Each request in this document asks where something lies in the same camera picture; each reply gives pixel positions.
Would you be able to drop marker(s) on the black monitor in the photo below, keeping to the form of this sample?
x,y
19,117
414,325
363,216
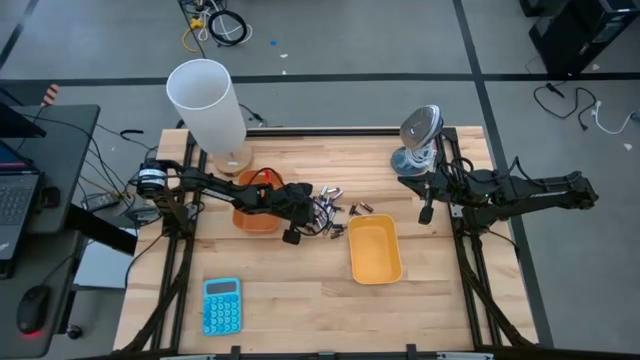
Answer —
x,y
17,125

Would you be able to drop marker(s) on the large black cabinet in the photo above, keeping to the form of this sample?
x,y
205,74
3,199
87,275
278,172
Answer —
x,y
585,35

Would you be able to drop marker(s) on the black computer mouse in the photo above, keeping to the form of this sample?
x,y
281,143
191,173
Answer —
x,y
32,310

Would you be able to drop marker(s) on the orange plastic bin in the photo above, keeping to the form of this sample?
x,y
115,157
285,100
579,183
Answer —
x,y
250,222

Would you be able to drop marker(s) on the blue calculator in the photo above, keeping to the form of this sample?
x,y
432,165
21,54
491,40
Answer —
x,y
222,307

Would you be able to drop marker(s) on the black aluminium table frame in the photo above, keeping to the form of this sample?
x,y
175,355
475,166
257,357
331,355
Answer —
x,y
325,132

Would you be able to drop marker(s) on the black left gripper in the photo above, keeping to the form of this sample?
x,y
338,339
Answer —
x,y
292,200

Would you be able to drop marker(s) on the small grey desk fan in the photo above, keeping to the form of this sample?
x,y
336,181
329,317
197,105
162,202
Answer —
x,y
421,125

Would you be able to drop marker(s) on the orange black striped marker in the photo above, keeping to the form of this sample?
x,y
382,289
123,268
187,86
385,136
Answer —
x,y
50,94

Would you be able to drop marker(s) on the dark laptop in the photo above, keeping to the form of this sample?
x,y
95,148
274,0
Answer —
x,y
12,200

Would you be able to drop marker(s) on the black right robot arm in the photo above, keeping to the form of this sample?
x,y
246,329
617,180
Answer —
x,y
540,192

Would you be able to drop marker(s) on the black power adapter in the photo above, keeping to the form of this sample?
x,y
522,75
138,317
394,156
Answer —
x,y
100,201

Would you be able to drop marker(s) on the small black puck device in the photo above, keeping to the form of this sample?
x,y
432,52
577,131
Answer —
x,y
50,196

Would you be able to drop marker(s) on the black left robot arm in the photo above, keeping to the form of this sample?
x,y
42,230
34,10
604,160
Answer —
x,y
210,186

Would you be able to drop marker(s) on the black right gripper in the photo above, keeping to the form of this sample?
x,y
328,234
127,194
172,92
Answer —
x,y
457,187

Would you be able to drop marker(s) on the dark grey desk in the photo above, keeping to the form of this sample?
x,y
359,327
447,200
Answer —
x,y
60,150

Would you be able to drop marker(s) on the white cylinder lamp wooden base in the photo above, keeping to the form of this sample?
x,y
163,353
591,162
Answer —
x,y
205,115

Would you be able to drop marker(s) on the yellow plastic bin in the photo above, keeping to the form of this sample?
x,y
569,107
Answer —
x,y
375,250

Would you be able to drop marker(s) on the power strip with plugs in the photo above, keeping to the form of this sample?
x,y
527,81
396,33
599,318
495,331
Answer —
x,y
197,6

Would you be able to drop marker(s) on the black desk leg beam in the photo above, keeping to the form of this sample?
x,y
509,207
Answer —
x,y
100,230

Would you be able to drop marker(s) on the black chair caster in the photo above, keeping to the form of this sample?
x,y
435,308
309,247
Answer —
x,y
74,331

